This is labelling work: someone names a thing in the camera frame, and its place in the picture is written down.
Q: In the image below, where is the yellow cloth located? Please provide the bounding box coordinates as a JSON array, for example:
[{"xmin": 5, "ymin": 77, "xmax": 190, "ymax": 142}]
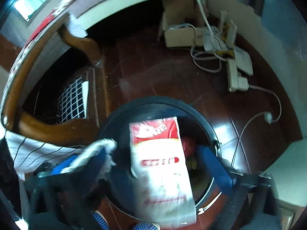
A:
[{"xmin": 186, "ymin": 156, "xmax": 197, "ymax": 170}]

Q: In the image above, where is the red plastic bag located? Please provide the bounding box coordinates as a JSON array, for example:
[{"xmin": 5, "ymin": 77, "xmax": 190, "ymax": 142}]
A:
[{"xmin": 181, "ymin": 136, "xmax": 197, "ymax": 158}]

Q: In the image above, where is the white green carton box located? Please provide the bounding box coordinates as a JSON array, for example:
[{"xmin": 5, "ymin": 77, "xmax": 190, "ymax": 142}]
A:
[{"xmin": 130, "ymin": 117, "xmax": 197, "ymax": 229}]

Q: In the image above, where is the black plastic trash bucket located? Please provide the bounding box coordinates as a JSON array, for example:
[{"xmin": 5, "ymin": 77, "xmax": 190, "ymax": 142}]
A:
[{"xmin": 99, "ymin": 97, "xmax": 219, "ymax": 228}]

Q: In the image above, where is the white grid tablecloth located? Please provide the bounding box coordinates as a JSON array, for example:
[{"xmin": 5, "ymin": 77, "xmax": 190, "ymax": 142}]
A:
[{"xmin": 1, "ymin": 129, "xmax": 85, "ymax": 173}]

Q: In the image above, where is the white power strip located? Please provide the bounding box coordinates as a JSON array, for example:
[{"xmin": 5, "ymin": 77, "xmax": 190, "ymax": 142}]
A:
[{"xmin": 227, "ymin": 59, "xmax": 249, "ymax": 92}]

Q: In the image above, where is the white router device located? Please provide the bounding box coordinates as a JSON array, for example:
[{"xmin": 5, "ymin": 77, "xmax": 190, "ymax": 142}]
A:
[{"xmin": 203, "ymin": 10, "xmax": 253, "ymax": 76}]

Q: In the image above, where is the bed with floral mattress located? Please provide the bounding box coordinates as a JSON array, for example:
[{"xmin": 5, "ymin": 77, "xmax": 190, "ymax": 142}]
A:
[{"xmin": 1, "ymin": 0, "xmax": 147, "ymax": 96}]

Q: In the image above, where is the cardboard box on floor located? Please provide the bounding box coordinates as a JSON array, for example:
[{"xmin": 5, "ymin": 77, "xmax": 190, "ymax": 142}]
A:
[{"xmin": 162, "ymin": 0, "xmax": 205, "ymax": 48}]

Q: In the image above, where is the white cable on wall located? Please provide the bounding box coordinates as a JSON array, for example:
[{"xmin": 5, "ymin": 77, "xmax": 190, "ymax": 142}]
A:
[{"xmin": 189, "ymin": 0, "xmax": 240, "ymax": 74}]

